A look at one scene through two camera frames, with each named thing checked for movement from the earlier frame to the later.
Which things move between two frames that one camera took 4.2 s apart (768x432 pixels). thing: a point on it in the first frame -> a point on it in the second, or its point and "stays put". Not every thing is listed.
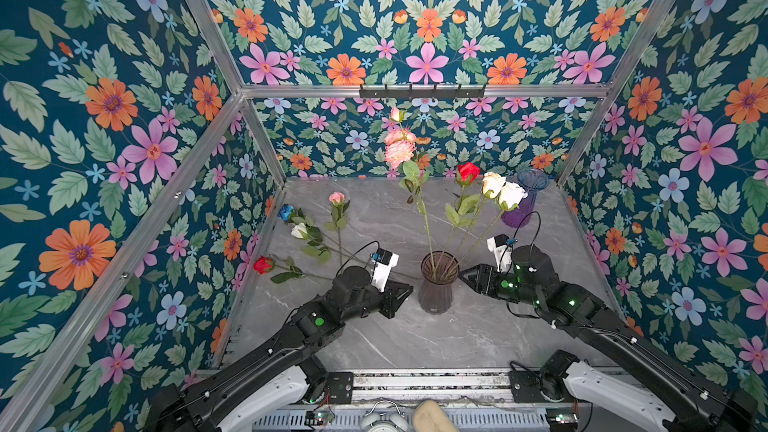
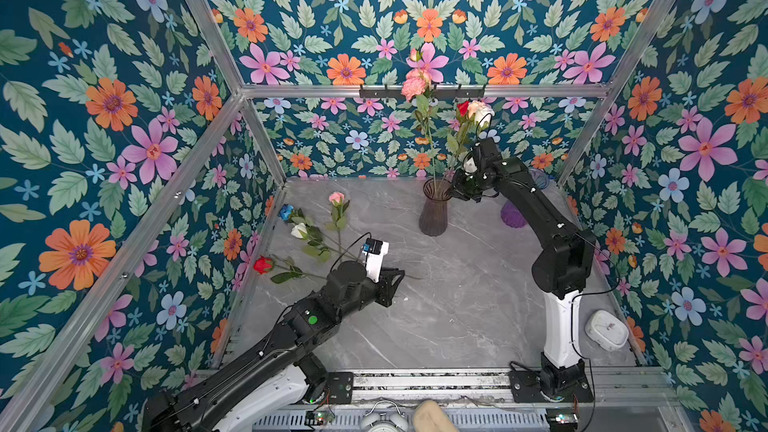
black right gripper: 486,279 -> 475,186
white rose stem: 477,241 -> 480,113
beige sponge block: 429,417 stays put
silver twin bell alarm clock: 383,422 stays put
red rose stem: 467,173 -> 462,109
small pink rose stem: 340,206 stays put
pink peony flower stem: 400,152 -> 415,88
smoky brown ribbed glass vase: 439,269 -> 433,219
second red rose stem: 264,264 stays put
